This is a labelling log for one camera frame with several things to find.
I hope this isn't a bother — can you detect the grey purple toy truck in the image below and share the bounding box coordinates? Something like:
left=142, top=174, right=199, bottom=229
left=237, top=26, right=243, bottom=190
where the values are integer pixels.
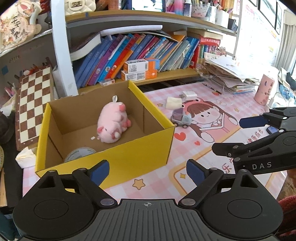
left=171, top=108, right=192, bottom=128

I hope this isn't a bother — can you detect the white power adapter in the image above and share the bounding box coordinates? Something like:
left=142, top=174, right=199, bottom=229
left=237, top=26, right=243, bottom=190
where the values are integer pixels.
left=179, top=91, right=197, bottom=101

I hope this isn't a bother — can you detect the clear tape roll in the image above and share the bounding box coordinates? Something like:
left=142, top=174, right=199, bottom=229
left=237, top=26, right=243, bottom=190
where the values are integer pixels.
left=64, top=147, right=96, bottom=163

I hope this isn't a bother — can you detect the pink cylindrical cup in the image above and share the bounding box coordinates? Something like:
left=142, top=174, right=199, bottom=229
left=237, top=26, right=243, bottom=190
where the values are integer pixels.
left=254, top=74, right=275, bottom=106

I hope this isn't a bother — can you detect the yellow cardboard box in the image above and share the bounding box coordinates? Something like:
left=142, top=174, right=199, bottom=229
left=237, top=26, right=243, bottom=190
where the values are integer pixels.
left=35, top=81, right=175, bottom=188

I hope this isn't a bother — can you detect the pink cartoon desk mat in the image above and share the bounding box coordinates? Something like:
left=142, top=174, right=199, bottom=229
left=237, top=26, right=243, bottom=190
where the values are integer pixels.
left=21, top=81, right=286, bottom=202

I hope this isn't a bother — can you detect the messy paper pile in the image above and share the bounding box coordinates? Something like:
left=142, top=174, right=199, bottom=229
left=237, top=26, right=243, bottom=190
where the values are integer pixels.
left=200, top=52, right=263, bottom=95

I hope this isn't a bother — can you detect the pink plush pig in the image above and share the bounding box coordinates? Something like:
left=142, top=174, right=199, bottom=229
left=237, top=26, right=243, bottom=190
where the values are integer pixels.
left=97, top=95, right=132, bottom=144

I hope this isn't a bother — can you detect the crumpled white tissue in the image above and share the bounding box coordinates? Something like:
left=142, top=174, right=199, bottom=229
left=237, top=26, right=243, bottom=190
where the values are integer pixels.
left=16, top=147, right=36, bottom=169

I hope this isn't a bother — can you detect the white foam block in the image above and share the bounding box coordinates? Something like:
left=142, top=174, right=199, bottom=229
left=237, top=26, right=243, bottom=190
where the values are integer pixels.
left=166, top=97, right=183, bottom=110

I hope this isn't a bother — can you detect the small white red box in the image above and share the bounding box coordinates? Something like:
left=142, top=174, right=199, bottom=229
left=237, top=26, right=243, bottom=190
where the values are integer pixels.
left=99, top=78, right=115, bottom=87

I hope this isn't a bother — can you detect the brown white chessboard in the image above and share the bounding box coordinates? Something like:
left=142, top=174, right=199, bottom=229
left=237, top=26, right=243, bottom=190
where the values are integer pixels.
left=15, top=65, right=54, bottom=151

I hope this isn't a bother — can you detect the lower orange white toothpaste box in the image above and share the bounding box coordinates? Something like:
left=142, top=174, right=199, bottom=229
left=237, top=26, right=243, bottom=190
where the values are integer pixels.
left=121, top=70, right=158, bottom=81

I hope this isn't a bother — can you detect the orange white toothpaste box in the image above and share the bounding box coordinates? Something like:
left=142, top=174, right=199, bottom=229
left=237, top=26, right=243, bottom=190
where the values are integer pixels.
left=121, top=70, right=158, bottom=81
left=122, top=58, right=160, bottom=73

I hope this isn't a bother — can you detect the row of leaning books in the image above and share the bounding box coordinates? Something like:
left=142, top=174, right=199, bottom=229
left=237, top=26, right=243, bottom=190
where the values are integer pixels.
left=72, top=32, right=221, bottom=90

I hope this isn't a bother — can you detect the upper orange white toothpaste box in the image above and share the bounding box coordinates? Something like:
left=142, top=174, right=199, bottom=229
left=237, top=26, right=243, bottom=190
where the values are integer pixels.
left=122, top=58, right=160, bottom=73

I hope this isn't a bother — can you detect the wooden white bookshelf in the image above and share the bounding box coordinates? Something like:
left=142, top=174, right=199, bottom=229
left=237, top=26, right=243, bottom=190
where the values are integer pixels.
left=0, top=0, right=241, bottom=98

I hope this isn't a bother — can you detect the black white thick book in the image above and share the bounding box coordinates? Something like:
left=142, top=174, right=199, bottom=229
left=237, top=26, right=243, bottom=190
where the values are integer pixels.
left=70, top=33, right=102, bottom=62

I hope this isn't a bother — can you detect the pink gradient bottle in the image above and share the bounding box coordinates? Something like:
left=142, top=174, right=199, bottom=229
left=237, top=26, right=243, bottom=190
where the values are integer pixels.
left=174, top=0, right=184, bottom=16

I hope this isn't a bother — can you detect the pig figurine with chinese text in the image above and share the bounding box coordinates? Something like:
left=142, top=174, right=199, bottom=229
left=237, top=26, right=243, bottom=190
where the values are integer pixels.
left=1, top=1, right=42, bottom=52

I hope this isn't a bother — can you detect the white quilted handbag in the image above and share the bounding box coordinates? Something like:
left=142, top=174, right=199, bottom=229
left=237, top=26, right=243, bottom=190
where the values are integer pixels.
left=65, top=0, right=96, bottom=16

